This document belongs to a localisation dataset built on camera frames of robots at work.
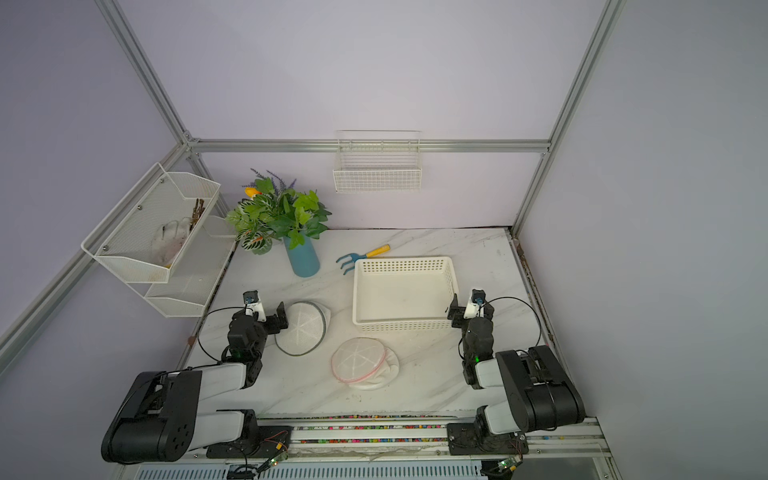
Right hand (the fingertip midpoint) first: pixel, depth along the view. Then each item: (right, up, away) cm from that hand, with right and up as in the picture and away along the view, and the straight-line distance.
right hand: (470, 299), depth 90 cm
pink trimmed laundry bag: (-32, -16, -10) cm, 37 cm away
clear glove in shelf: (-84, +18, -12) cm, 87 cm away
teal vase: (-55, +13, +10) cm, 57 cm away
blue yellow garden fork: (-39, +13, +20) cm, 46 cm away
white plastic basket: (-22, 0, +11) cm, 24 cm away
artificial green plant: (-57, +26, -8) cm, 63 cm away
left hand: (-63, -3, +1) cm, 63 cm away
